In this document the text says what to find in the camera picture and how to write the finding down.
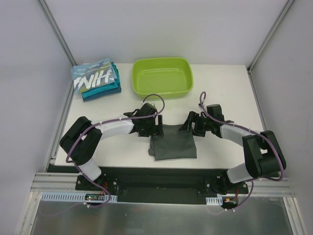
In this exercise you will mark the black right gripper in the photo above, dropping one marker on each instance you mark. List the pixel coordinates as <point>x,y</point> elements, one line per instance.
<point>193,124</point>

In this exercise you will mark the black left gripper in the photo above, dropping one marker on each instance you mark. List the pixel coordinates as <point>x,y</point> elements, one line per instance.
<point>156,126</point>

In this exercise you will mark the dark grey t-shirt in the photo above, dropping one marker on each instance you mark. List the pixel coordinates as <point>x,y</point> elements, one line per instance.
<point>174,144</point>

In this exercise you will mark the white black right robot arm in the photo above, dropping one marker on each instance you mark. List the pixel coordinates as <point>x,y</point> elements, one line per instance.
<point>262,153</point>

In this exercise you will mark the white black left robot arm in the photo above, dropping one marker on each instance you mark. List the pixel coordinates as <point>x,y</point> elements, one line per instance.
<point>83,137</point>

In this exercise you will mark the lime green plastic tub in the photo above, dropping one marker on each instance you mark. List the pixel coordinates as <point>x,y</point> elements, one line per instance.
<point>170,77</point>

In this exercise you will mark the teal folded t-shirt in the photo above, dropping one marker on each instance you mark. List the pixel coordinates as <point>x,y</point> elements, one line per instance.
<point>106,90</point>

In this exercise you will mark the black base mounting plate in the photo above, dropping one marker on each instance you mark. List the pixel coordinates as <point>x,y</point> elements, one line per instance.
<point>162,185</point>

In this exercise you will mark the light blue printed folded t-shirt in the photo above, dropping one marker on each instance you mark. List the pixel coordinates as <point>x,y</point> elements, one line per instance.
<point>87,77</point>

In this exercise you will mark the right white slotted cable duct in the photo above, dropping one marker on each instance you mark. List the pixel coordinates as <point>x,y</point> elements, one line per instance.
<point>214,201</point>

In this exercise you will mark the white slotted cable duct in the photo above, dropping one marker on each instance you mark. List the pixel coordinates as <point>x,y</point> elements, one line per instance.
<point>74,197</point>
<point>214,201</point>

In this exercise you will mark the aluminium front rail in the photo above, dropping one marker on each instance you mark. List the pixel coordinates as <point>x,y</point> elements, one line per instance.
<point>65,182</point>

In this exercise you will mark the left white slotted cable duct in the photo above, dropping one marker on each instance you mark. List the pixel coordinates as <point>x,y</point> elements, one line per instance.
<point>74,197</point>

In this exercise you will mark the right aluminium frame post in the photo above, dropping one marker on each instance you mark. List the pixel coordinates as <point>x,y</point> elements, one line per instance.
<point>278,21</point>

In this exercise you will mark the aluminium frame post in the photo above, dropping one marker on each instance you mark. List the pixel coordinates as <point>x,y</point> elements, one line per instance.
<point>56,30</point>
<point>278,21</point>

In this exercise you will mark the left aluminium frame post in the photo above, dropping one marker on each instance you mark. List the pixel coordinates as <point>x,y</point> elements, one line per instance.
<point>56,30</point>

